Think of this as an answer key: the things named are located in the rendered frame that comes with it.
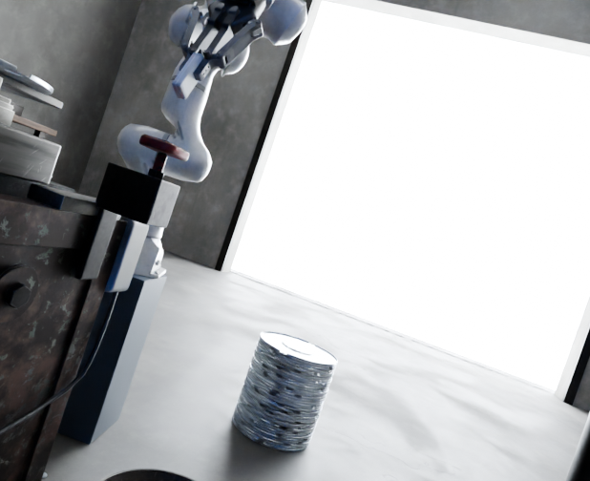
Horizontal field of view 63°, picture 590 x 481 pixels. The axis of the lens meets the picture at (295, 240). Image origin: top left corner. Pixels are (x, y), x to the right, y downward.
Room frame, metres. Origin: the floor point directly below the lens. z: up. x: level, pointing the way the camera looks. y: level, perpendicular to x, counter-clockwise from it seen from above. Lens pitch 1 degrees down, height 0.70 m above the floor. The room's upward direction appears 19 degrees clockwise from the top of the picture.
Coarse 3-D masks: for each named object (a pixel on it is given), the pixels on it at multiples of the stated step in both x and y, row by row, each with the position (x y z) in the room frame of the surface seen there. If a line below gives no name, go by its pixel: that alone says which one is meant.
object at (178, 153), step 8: (144, 136) 0.71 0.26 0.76; (152, 136) 0.71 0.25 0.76; (144, 144) 0.71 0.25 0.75; (152, 144) 0.70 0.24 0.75; (160, 144) 0.70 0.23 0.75; (168, 144) 0.70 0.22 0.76; (160, 152) 0.73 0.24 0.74; (168, 152) 0.70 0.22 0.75; (176, 152) 0.71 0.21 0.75; (184, 152) 0.74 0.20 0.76; (160, 160) 0.73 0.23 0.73; (184, 160) 0.75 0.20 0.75; (152, 168) 0.73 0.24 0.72; (160, 168) 0.73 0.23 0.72
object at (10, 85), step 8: (8, 80) 0.75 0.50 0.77; (16, 80) 0.76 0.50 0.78; (0, 88) 0.86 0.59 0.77; (8, 88) 0.81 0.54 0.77; (16, 88) 0.76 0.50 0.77; (24, 88) 0.78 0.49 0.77; (32, 88) 0.79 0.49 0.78; (24, 96) 0.87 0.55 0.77; (32, 96) 0.81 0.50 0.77; (40, 96) 0.81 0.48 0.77; (48, 96) 0.83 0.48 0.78; (48, 104) 0.86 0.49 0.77; (56, 104) 0.85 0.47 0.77
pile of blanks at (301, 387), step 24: (264, 360) 1.60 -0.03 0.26; (288, 360) 1.56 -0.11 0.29; (264, 384) 1.58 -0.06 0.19; (288, 384) 1.58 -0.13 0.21; (312, 384) 1.58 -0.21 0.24; (240, 408) 1.65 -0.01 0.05; (264, 408) 1.58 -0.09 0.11; (288, 408) 1.56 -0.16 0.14; (312, 408) 1.61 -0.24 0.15; (264, 432) 1.56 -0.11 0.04; (288, 432) 1.56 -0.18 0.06; (312, 432) 1.68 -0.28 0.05
